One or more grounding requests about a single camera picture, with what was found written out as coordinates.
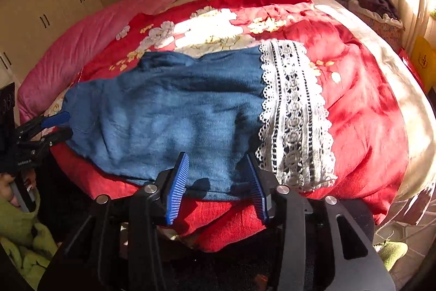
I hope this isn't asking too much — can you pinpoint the person's left hand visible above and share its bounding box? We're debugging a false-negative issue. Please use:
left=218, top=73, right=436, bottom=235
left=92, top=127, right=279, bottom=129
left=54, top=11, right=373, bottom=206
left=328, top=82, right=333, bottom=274
left=0, top=172, right=36, bottom=208

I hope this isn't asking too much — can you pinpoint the yellow bag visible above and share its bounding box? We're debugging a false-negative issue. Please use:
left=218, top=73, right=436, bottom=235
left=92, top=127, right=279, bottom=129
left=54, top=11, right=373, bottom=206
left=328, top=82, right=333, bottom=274
left=410, top=35, right=436, bottom=94

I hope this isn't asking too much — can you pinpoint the blue denim pants lace trim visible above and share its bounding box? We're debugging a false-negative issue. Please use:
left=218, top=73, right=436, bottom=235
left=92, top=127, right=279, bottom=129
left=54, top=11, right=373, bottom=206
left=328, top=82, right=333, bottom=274
left=63, top=39, right=338, bottom=203

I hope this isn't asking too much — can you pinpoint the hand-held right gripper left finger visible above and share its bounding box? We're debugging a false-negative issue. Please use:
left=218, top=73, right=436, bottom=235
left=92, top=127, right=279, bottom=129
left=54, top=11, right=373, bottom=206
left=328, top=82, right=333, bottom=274
left=37, top=152, right=190, bottom=291

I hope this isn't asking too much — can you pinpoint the person's left forearm green sleeve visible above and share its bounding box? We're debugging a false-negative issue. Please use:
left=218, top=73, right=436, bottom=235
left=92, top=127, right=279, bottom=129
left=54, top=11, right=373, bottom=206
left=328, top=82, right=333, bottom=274
left=0, top=192, right=59, bottom=290

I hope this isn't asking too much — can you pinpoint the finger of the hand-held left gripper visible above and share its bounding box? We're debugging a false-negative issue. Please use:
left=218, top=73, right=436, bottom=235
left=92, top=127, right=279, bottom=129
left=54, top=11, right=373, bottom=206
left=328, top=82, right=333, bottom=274
left=20, top=111, right=71, bottom=139
left=17, top=127, right=74, bottom=151

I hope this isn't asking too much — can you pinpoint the red floral blanket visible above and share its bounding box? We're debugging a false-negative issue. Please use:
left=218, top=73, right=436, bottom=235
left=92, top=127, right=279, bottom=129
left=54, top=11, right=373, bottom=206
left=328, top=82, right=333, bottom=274
left=44, top=0, right=410, bottom=253

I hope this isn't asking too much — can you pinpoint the pink quilt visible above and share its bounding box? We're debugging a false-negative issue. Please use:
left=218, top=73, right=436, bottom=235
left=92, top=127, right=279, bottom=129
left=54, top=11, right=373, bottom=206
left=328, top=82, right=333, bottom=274
left=17, top=0, right=199, bottom=124

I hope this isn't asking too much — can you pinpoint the green cloth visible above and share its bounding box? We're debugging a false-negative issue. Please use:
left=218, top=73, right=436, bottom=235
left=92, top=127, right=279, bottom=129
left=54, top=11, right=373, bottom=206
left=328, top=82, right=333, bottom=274
left=374, top=240, right=408, bottom=273

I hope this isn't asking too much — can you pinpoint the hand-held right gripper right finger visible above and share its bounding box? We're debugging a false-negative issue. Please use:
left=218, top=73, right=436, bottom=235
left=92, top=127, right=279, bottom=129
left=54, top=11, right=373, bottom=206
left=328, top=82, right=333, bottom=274
left=245, top=153, right=397, bottom=291

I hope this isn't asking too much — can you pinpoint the purple garment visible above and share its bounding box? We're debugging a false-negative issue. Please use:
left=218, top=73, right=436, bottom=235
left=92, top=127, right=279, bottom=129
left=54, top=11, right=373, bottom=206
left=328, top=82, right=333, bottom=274
left=350, top=0, right=400, bottom=21

